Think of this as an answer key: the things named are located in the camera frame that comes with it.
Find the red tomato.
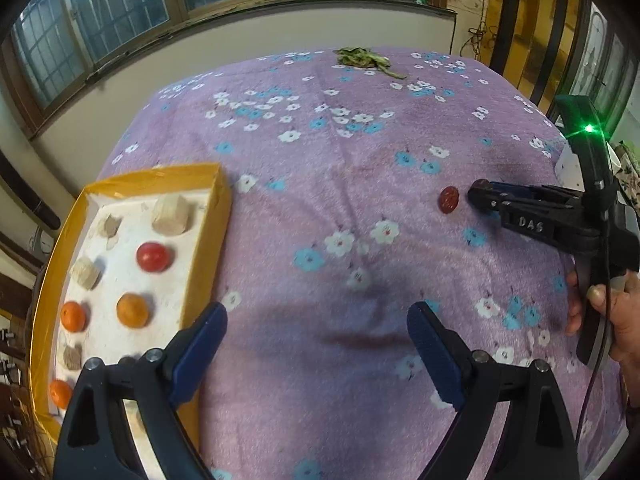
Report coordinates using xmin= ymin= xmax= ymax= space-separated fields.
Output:
xmin=137 ymin=241 xmax=173 ymax=273

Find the yellow taped foam tray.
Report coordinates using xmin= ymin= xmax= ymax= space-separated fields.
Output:
xmin=30 ymin=161 xmax=233 ymax=456

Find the person's right hand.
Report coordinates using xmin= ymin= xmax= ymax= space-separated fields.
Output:
xmin=566 ymin=269 xmax=640 ymax=377

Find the wooden chair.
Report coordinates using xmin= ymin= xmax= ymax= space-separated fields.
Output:
xmin=0 ymin=230 xmax=56 ymax=461

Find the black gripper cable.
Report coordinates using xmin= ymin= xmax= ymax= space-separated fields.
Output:
xmin=575 ymin=230 xmax=613 ymax=443

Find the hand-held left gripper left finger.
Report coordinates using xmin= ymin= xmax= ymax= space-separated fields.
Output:
xmin=52 ymin=301 xmax=229 ymax=480

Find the barred window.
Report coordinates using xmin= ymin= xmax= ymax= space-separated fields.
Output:
xmin=10 ymin=0 xmax=451 ymax=126

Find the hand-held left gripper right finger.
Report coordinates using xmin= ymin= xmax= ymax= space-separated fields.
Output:
xmin=406 ymin=301 xmax=581 ymax=480

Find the dull orange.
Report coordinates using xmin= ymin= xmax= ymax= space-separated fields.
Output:
xmin=116 ymin=293 xmax=151 ymax=327

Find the red date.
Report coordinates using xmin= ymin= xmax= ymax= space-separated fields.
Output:
xmin=438 ymin=186 xmax=460 ymax=214

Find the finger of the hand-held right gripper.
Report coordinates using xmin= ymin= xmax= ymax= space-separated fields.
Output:
xmin=467 ymin=185 xmax=507 ymax=217
xmin=487 ymin=181 xmax=584 ymax=207

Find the large beige wooden block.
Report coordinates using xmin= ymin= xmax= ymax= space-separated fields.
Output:
xmin=151 ymin=195 xmax=193 ymax=236

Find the hanging wall cable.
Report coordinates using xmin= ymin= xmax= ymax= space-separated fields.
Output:
xmin=462 ymin=0 xmax=498 ymax=66

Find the pile of green leaves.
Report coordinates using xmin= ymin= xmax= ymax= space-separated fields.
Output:
xmin=334 ymin=47 xmax=408 ymax=80

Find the yellow wooden door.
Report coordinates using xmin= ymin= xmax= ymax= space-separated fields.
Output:
xmin=487 ymin=0 xmax=586 ymax=111

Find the small beige block top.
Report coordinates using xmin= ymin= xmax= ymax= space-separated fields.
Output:
xmin=92 ymin=214 xmax=123 ymax=238

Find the bright orange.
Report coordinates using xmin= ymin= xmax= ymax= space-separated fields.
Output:
xmin=60 ymin=301 xmax=89 ymax=332
xmin=49 ymin=380 xmax=75 ymax=409

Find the purple floral bedsheet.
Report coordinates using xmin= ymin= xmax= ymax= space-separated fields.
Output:
xmin=95 ymin=49 xmax=631 ymax=480

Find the white dotted cup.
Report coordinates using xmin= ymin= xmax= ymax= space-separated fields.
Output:
xmin=554 ymin=135 xmax=626 ymax=191

